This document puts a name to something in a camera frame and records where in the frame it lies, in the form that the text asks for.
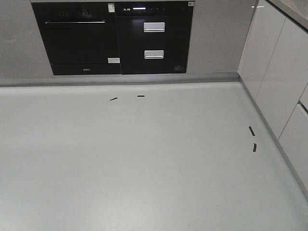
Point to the black built-in sterilizer cabinet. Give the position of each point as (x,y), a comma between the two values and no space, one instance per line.
(132,40)

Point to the black built-in oven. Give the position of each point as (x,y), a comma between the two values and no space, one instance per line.
(80,38)

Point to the white glossy cabinet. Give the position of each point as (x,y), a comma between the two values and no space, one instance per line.
(274,72)

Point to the lower silver drawer handle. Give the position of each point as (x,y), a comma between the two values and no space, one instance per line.
(154,54)

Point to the silver drawer handle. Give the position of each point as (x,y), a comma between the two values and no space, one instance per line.
(154,27)
(154,54)

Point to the upper silver drawer handle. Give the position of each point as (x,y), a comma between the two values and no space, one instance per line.
(154,27)

